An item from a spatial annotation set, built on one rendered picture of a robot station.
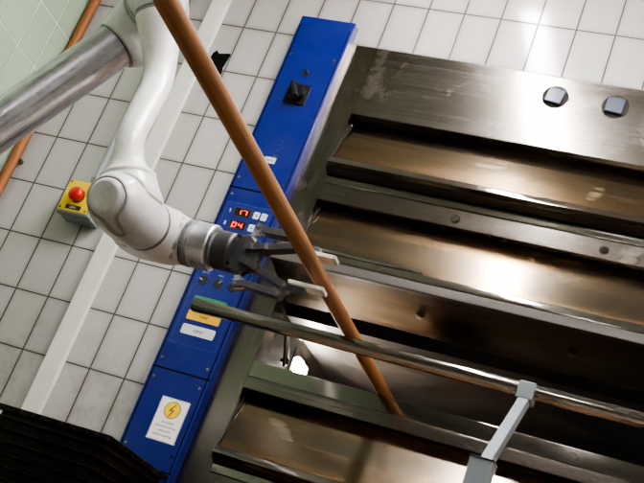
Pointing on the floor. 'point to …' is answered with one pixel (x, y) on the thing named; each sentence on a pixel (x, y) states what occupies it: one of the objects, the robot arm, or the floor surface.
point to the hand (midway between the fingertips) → (315, 272)
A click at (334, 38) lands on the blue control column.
